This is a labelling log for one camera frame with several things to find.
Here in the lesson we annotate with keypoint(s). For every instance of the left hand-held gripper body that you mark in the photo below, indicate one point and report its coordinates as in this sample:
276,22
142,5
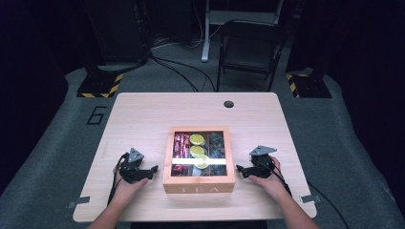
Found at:
132,171

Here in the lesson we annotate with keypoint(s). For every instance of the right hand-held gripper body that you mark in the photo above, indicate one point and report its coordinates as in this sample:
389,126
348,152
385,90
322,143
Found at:
262,163

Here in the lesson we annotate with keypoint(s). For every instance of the wooden tea box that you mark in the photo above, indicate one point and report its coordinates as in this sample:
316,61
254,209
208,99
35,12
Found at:
199,184

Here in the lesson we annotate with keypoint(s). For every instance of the person's left hand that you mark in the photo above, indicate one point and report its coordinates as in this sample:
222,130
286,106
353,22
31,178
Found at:
125,191

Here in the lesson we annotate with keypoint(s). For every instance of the person's right hand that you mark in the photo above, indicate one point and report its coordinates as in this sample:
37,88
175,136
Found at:
272,184

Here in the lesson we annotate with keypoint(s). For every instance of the pile of dark tea packets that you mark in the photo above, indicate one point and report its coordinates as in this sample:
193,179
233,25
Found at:
218,146

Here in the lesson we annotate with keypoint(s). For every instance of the bundle of red packets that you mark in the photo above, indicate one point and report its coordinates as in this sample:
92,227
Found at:
181,146

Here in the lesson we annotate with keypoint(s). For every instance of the yellow-green round capsule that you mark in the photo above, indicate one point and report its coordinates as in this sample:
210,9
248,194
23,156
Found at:
202,162
197,150
196,139

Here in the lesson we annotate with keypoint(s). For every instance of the grey tape strip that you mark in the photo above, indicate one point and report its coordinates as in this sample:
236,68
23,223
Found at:
310,199
79,201

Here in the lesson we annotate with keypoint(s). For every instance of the black table grommet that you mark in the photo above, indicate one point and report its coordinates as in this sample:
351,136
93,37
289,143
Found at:
228,104

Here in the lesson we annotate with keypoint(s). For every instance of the black stand with striped base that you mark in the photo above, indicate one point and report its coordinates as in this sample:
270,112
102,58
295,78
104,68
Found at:
98,84
310,86

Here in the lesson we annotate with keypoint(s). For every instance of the black folding chair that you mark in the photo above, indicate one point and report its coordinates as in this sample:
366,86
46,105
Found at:
250,47

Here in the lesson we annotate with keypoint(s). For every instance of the white desk frame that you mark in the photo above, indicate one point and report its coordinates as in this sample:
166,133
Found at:
206,41

